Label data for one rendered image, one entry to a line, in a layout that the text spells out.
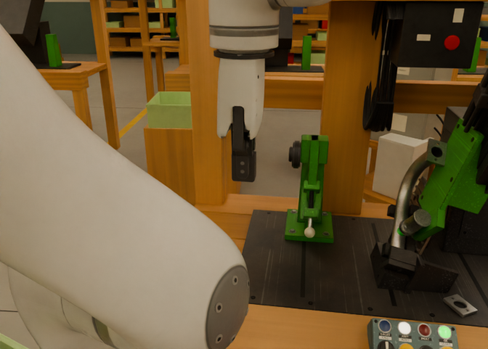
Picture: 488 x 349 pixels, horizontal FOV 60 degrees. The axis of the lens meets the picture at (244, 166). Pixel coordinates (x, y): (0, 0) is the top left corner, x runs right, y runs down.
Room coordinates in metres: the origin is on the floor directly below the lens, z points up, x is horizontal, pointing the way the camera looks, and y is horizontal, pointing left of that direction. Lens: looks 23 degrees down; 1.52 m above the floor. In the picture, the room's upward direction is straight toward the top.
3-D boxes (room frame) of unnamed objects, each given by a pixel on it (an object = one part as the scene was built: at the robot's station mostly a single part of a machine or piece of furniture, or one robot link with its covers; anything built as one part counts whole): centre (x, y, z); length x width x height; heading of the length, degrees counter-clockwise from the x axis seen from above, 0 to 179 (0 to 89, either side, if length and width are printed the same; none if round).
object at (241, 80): (0.54, 0.00, 1.41); 0.10 x 0.07 x 0.11; 172
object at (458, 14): (1.08, -0.46, 1.42); 0.17 x 0.12 x 0.15; 82
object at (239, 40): (0.54, 0.00, 1.47); 0.09 x 0.08 x 0.03; 172
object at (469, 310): (0.71, -0.46, 0.90); 0.06 x 0.04 x 0.01; 20
